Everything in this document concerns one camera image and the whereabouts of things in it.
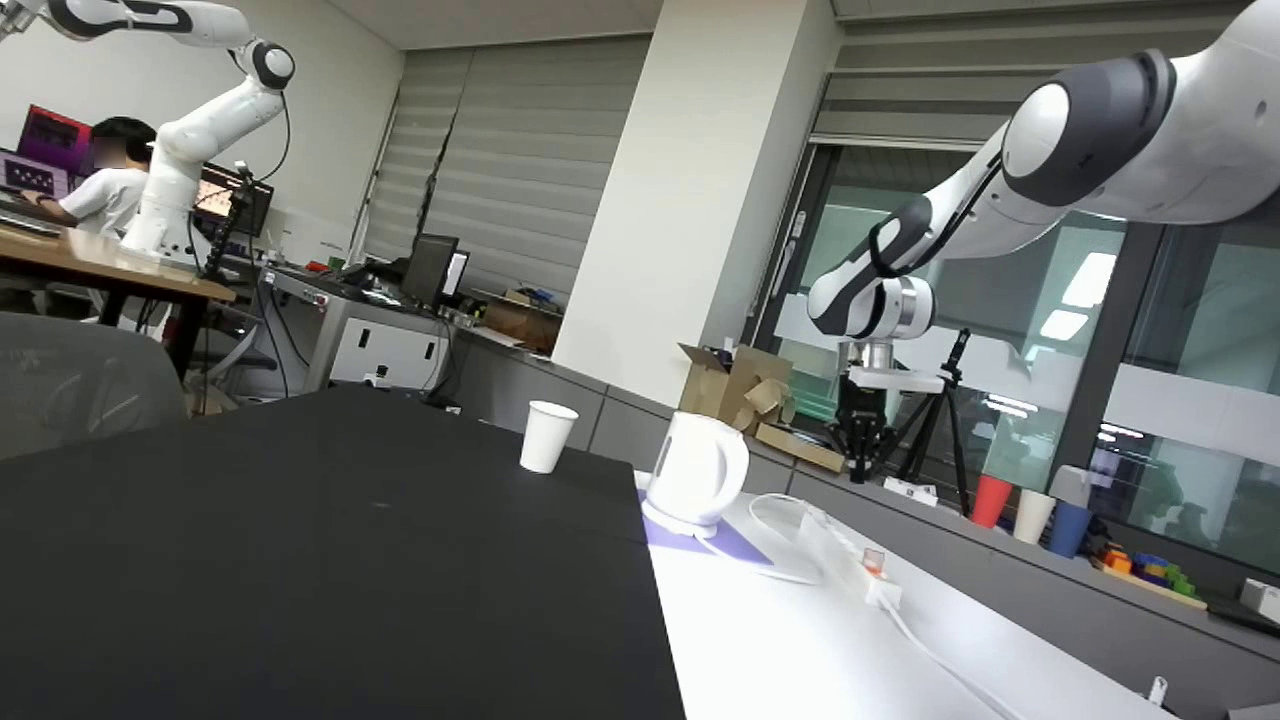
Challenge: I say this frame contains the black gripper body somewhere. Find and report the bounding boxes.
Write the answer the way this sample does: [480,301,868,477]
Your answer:
[834,383,901,484]

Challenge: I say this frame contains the brown cardboard box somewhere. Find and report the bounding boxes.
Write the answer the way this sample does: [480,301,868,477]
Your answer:
[672,342,851,480]

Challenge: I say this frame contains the red cup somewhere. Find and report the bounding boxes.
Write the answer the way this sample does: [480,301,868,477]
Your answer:
[969,474,1020,533]

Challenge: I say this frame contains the purple paper sheet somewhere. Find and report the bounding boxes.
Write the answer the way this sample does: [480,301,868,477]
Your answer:
[639,508,779,572]

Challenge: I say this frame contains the white plastic cup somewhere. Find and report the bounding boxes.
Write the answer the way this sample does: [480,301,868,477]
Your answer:
[1010,490,1058,549]

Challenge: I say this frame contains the blue cup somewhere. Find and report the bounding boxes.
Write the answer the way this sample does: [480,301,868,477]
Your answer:
[1046,501,1097,559]

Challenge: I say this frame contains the colourful toy pile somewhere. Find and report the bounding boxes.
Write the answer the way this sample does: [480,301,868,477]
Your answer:
[1091,537,1209,606]

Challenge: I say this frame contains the white paper cup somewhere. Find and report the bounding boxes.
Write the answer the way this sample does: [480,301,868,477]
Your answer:
[516,397,585,480]

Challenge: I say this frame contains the grey window blinds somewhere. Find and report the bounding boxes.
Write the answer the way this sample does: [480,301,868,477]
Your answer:
[358,31,658,313]

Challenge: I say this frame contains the black monitor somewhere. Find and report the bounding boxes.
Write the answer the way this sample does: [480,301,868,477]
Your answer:
[396,231,469,317]

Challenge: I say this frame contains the white drawer cabinet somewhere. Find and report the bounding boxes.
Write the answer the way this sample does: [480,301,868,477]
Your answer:
[322,309,454,402]

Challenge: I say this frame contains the black table mat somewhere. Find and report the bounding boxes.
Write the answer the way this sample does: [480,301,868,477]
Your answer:
[0,383,690,720]

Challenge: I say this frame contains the wooden desk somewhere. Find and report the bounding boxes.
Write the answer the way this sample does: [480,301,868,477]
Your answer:
[0,220,244,382]

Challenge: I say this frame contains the grey office chair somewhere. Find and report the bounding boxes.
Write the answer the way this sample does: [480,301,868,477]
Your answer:
[0,309,192,464]

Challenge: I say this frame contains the person in white shirt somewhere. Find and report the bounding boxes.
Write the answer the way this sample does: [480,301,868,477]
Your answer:
[21,113,162,248]

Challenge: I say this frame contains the purple screen monitor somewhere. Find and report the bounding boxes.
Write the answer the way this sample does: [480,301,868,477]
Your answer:
[12,103,103,204]

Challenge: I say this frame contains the black camera tripod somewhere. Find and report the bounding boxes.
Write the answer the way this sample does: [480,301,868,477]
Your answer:
[864,326,988,522]

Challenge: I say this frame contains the white adapter power cable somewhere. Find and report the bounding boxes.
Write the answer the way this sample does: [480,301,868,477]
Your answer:
[870,584,1036,720]

